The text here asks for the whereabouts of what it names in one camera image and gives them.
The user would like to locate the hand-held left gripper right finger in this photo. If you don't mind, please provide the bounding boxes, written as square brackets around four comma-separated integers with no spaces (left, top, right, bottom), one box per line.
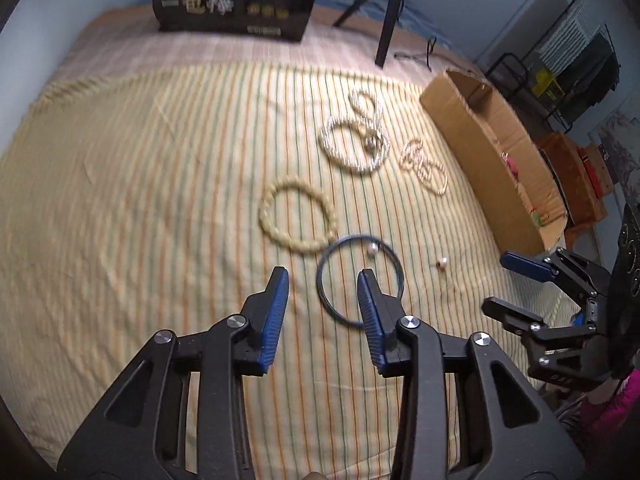
[356,268,587,480]

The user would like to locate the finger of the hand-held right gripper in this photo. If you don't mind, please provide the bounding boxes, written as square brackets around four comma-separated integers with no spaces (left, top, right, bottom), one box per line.
[481,297,599,347]
[500,248,612,307]

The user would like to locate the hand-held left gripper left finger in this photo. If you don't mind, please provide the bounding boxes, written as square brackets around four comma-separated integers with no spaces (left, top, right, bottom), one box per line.
[57,266,291,480]

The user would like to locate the blue ring bangle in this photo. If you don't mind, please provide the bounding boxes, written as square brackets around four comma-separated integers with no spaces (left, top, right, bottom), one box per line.
[316,234,404,330]

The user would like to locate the person's right forearm pink sleeve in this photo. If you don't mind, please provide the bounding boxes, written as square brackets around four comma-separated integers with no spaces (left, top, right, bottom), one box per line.
[575,364,640,442]

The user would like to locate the brown storage box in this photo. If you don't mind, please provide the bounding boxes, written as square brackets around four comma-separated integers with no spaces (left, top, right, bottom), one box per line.
[537,132,609,235]

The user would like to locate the red box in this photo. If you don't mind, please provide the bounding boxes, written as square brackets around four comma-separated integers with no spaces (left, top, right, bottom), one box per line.
[579,144,617,202]

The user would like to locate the open cardboard box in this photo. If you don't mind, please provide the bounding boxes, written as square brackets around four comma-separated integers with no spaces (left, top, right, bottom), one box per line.
[419,69,569,256]

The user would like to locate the yellow green box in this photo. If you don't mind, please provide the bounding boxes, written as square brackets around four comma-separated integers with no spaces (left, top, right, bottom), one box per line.
[531,68,562,101]

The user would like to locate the striped yellow blanket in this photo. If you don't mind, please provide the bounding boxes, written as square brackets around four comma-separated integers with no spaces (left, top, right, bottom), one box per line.
[0,6,601,480]

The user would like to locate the black metal rack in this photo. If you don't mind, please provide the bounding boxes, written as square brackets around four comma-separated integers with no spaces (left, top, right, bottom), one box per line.
[484,0,622,134]

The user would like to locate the dark hanging clothes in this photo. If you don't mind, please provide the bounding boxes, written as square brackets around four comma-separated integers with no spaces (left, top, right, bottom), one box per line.
[554,34,621,111]

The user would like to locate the black tripod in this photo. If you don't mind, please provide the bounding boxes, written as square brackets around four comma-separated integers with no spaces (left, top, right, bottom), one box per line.
[332,0,417,69]

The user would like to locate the black printed box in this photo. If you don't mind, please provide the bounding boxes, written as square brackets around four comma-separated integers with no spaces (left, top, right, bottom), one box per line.
[151,0,326,44]

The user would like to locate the cream bead bracelet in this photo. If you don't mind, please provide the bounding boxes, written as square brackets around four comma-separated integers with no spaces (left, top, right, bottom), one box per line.
[258,178,339,255]

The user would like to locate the thin gold bead chain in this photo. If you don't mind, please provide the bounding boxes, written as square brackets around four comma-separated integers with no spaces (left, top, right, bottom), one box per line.
[400,140,449,197]

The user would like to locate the white pearl necklace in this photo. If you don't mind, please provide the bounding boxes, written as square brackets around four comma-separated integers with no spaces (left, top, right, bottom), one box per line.
[318,89,392,177]

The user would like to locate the black cable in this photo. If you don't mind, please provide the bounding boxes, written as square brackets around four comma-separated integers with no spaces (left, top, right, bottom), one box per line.
[394,37,439,73]

